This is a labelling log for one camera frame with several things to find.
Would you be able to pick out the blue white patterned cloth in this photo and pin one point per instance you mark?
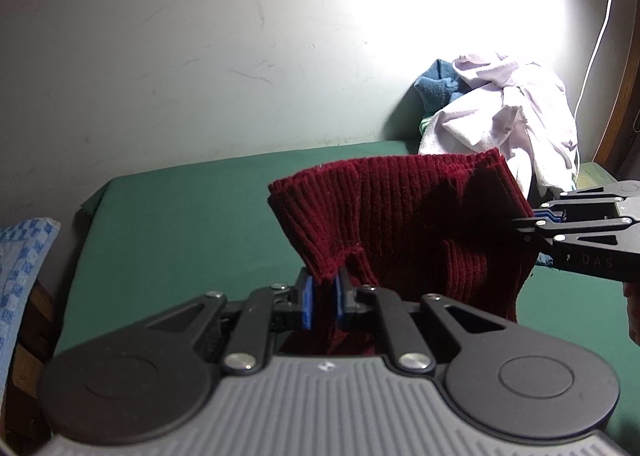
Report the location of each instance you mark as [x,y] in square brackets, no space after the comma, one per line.
[23,248]

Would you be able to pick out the blue garment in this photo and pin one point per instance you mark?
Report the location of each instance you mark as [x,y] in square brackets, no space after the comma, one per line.
[439,85]

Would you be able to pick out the dark red knit sweater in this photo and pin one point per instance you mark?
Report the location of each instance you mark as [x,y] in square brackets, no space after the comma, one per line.
[412,224]

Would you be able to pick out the white garment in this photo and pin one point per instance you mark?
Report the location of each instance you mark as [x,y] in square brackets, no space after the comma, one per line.
[515,106]

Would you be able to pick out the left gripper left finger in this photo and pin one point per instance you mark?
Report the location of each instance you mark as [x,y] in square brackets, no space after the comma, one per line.
[264,315]

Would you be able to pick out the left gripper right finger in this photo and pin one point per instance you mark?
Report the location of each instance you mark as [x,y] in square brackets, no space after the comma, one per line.
[381,312]

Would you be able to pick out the wooden wardrobe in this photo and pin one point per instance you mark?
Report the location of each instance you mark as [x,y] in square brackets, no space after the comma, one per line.
[619,133]

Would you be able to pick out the green table cloth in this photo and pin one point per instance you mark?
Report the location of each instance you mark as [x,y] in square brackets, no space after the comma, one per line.
[159,238]

